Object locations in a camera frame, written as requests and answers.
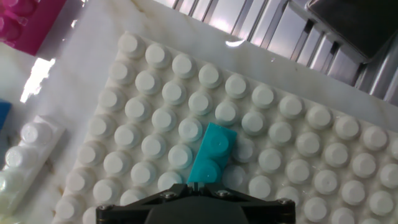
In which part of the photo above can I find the blue four-stud block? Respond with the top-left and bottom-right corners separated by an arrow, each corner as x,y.
0,99 -> 12,131

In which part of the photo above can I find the magenta three-stud block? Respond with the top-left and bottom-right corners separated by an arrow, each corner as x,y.
0,0 -> 68,57

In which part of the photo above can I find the white marble board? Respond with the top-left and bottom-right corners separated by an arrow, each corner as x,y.
0,0 -> 398,224

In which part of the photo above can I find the white studded baseplate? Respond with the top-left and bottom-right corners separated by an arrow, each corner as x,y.
51,30 -> 398,224

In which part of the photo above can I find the white four-stud block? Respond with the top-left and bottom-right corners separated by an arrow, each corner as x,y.
0,114 -> 67,220

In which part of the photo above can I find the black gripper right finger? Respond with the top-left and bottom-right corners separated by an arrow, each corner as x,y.
195,182 -> 296,224

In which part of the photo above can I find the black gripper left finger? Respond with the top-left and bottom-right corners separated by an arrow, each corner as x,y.
95,182 -> 194,224

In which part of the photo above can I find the teal four-stud block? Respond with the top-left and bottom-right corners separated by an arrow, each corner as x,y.
186,122 -> 238,185

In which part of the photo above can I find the silver digital scale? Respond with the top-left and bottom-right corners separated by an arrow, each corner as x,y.
306,0 -> 398,62

